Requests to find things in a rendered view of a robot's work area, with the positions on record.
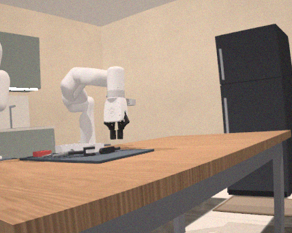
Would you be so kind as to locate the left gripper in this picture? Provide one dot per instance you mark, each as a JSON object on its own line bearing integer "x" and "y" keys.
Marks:
{"x": 116, "y": 111}

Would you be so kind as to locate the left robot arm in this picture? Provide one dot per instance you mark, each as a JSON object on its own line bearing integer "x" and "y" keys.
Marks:
{"x": 75, "y": 82}

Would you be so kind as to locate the red rectangular block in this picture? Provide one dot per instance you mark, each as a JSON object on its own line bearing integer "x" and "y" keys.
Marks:
{"x": 40, "y": 153}

